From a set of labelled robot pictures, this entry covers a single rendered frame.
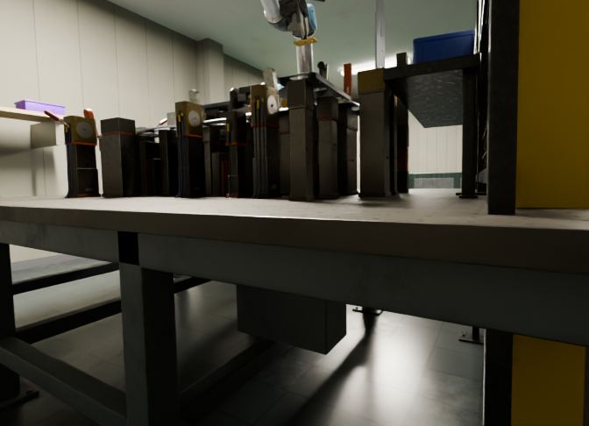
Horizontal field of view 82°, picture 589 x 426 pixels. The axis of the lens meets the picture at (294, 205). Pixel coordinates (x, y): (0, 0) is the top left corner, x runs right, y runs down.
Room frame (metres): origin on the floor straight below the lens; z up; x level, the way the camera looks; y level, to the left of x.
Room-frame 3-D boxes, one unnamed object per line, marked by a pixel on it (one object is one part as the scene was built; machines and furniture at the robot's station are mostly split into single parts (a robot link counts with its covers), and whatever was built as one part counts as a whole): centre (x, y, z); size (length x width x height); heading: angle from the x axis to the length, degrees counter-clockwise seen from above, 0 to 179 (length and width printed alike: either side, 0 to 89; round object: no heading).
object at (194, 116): (1.27, 0.39, 0.87); 0.12 x 0.07 x 0.35; 153
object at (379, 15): (1.13, -0.29, 1.17); 0.12 x 0.01 x 0.34; 153
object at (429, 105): (1.24, -0.53, 1.01); 0.90 x 0.22 x 0.03; 153
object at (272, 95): (1.09, 0.09, 0.87); 0.12 x 0.07 x 0.35; 153
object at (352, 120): (1.19, -0.18, 0.84); 0.12 x 0.05 x 0.29; 153
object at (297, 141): (0.85, -0.02, 0.84); 0.05 x 0.05 x 0.29; 63
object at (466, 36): (1.14, -0.49, 1.09); 0.30 x 0.17 x 0.13; 160
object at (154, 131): (1.47, 0.38, 1.00); 1.38 x 0.22 x 0.02; 63
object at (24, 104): (2.99, 2.18, 1.42); 0.30 x 0.21 x 0.10; 149
